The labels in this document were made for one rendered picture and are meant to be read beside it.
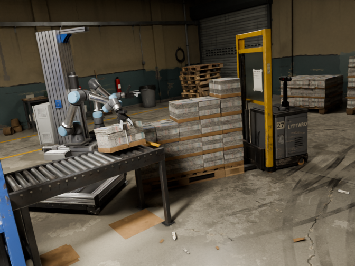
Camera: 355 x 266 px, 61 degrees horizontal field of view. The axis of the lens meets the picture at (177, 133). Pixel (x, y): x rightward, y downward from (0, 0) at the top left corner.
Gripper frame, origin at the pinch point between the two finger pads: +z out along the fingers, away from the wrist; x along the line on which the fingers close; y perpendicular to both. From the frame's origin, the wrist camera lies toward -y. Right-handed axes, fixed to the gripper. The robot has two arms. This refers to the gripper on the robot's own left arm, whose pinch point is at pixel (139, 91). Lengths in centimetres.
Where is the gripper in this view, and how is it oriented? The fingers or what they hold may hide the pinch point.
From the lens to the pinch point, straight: 401.0
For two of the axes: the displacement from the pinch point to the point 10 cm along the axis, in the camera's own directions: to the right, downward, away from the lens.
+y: 0.6, 9.3, 3.7
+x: 2.0, 3.5, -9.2
